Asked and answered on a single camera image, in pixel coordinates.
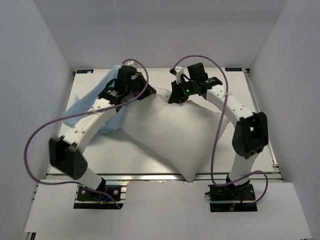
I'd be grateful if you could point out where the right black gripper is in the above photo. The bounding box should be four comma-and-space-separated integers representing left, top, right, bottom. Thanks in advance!
169, 78, 197, 104

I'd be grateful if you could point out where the white pillow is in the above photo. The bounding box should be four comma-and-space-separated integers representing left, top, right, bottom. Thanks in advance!
120, 88, 230, 182

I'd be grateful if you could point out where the light blue pillowcase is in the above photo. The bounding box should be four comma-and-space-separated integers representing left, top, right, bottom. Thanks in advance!
63, 65, 125, 134

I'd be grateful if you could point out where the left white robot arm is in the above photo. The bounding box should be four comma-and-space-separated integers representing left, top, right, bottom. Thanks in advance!
48, 65, 156, 200

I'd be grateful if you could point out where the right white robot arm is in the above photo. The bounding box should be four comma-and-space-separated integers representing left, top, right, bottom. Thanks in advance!
168, 62, 269, 200

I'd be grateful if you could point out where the right blue table label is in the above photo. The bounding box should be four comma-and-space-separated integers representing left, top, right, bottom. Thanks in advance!
224, 67, 243, 72

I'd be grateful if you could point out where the blue table label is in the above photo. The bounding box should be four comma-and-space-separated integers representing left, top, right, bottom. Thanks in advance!
76, 69, 94, 74
224, 67, 243, 72

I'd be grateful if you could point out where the left blue table label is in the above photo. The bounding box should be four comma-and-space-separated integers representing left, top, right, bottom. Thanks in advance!
76, 69, 94, 74

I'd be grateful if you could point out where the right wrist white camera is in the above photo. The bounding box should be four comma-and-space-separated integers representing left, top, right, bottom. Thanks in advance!
169, 65, 185, 85

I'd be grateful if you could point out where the wrist white camera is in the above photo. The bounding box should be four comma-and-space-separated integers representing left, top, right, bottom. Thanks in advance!
169, 65, 185, 85
123, 59, 139, 69

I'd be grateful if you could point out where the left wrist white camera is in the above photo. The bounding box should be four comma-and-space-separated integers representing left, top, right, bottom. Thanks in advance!
123, 59, 139, 69

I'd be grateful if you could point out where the aluminium front rail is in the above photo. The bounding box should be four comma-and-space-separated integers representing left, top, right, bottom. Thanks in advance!
45, 172, 283, 183

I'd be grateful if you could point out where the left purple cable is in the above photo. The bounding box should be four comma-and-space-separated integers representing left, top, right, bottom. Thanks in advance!
23, 58, 151, 210

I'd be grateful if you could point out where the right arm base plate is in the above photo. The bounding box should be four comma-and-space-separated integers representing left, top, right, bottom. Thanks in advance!
204, 183, 258, 213

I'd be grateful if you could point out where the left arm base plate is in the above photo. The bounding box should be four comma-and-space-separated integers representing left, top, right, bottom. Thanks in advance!
73, 184, 127, 210

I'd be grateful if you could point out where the right aluminium side rail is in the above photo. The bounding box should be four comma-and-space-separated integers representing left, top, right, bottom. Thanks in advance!
243, 68, 280, 174

